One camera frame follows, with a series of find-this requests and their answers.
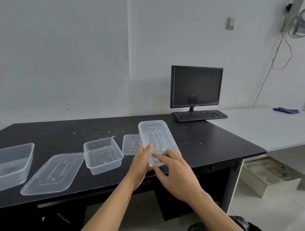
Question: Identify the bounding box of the black computer keyboard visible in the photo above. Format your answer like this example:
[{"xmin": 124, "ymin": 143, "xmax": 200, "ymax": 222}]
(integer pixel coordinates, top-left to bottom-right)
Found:
[{"xmin": 171, "ymin": 110, "xmax": 229, "ymax": 123}]

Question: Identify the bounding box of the black plastic bag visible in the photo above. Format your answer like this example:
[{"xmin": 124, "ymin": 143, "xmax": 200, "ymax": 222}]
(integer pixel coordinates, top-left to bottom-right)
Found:
[{"xmin": 187, "ymin": 215, "xmax": 262, "ymax": 231}]

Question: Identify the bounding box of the person's left forearm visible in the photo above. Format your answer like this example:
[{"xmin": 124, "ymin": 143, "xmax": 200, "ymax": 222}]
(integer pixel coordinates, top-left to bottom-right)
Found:
[{"xmin": 81, "ymin": 177, "xmax": 143, "ymax": 231}]

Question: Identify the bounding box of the thin white cable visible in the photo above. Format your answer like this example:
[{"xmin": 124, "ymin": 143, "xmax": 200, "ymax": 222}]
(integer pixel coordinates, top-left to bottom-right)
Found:
[{"xmin": 252, "ymin": 30, "xmax": 293, "ymax": 108}]

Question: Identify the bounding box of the clear open plastic container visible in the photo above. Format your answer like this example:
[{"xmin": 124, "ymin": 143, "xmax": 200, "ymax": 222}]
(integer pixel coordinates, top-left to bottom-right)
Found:
[
  {"xmin": 0, "ymin": 143, "xmax": 35, "ymax": 192},
  {"xmin": 83, "ymin": 137, "xmax": 124, "ymax": 176}
]

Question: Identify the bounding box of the white cable duct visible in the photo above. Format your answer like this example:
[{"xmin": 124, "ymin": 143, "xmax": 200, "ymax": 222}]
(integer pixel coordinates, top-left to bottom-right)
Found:
[{"xmin": 281, "ymin": 0, "xmax": 305, "ymax": 34}]

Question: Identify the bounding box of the white desk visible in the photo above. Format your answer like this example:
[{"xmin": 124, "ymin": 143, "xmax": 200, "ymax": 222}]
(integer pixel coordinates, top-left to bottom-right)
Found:
[{"xmin": 205, "ymin": 106, "xmax": 305, "ymax": 215}]

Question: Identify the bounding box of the white moulded packaging tray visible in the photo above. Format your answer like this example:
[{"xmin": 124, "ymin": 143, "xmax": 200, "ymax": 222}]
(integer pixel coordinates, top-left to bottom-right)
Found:
[{"xmin": 241, "ymin": 158, "xmax": 302, "ymax": 199}]

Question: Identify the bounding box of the person's left hand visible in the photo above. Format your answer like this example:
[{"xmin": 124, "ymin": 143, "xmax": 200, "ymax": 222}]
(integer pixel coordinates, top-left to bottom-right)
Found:
[{"xmin": 126, "ymin": 143, "xmax": 155, "ymax": 191}]

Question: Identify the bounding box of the person's right hand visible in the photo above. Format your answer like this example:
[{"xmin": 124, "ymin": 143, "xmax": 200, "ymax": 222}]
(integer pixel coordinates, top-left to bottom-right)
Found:
[{"xmin": 152, "ymin": 149, "xmax": 207, "ymax": 205}]

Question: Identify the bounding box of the black desk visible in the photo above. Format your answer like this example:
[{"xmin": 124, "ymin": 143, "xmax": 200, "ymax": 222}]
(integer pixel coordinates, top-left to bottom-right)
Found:
[{"xmin": 0, "ymin": 114, "xmax": 267, "ymax": 231}]

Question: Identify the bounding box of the purple cloth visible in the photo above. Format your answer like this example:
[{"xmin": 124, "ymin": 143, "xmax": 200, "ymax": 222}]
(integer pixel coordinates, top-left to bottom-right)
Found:
[{"xmin": 273, "ymin": 107, "xmax": 300, "ymax": 114}]

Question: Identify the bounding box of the black computer monitor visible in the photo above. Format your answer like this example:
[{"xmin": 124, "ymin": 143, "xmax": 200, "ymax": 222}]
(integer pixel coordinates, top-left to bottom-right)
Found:
[{"xmin": 170, "ymin": 65, "xmax": 224, "ymax": 112}]

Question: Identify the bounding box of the clear lidded plastic container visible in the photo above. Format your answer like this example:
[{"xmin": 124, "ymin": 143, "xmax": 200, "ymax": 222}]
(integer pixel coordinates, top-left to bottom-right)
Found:
[{"xmin": 138, "ymin": 120, "xmax": 183, "ymax": 167}]

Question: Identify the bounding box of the person's right forearm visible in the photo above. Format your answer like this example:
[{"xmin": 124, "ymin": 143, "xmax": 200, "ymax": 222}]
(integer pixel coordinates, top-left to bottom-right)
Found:
[{"xmin": 188, "ymin": 191, "xmax": 241, "ymax": 231}]

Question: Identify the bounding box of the clear plastic lid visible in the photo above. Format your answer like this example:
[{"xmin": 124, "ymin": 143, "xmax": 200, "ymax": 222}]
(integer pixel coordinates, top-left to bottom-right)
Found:
[
  {"xmin": 122, "ymin": 134, "xmax": 144, "ymax": 156},
  {"xmin": 20, "ymin": 153, "xmax": 85, "ymax": 196}
]

